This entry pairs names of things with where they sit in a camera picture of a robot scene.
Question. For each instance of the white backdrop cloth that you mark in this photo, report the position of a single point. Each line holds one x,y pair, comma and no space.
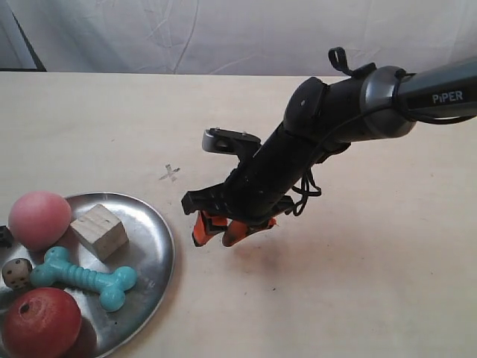
242,37

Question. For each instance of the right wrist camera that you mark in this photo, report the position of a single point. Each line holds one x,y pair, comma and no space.
221,141

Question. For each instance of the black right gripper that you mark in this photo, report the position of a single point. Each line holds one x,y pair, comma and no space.
253,193

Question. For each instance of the small wooden die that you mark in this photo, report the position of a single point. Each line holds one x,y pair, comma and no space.
16,273

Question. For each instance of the pink ball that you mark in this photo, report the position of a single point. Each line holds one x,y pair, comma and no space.
38,219

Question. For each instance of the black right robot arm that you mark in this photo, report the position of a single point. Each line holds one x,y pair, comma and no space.
322,120

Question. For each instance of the red ball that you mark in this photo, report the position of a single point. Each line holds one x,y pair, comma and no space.
44,322

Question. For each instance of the teal toy bone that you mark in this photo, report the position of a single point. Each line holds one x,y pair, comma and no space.
111,287

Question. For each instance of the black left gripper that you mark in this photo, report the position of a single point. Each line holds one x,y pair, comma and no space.
6,238

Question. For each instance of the large silver metal plate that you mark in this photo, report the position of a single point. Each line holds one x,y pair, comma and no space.
150,251

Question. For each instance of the wooden cube block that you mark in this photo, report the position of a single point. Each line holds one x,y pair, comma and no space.
100,231

